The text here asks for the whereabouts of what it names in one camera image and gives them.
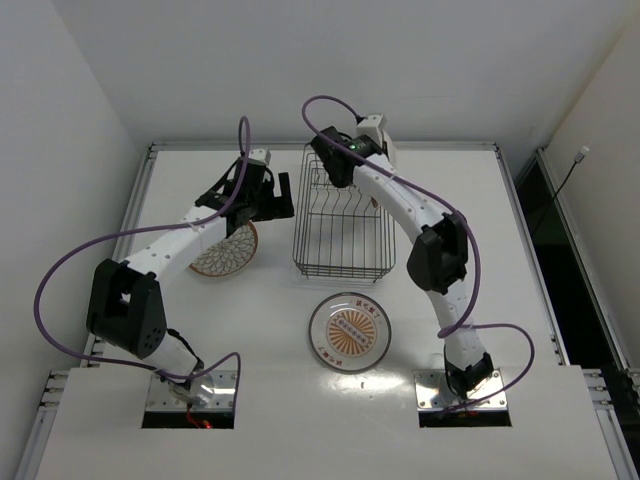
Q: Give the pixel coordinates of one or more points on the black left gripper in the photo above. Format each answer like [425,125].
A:
[270,201]

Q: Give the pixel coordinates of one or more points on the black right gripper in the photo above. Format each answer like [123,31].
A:
[338,167]

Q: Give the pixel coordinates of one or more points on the floral plate with brown rim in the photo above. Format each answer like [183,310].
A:
[229,256]

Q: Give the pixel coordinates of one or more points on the sunburst pattern plate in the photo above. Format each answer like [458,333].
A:
[349,333]

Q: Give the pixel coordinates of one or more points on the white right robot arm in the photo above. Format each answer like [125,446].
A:
[441,244]

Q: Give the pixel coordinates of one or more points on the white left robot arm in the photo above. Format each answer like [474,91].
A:
[126,307]

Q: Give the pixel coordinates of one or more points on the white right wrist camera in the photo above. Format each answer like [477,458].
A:
[373,126]

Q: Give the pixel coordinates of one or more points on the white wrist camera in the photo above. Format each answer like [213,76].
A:
[373,126]
[260,156]

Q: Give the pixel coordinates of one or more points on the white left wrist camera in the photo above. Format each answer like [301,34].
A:
[260,156]

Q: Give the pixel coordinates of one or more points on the grey wire dish rack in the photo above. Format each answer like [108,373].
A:
[339,233]

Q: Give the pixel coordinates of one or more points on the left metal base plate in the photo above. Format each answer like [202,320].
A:
[211,393]

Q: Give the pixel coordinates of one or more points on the metal base plate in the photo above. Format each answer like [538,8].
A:
[211,393]
[433,393]

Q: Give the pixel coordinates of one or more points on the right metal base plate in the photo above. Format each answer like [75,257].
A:
[433,393]

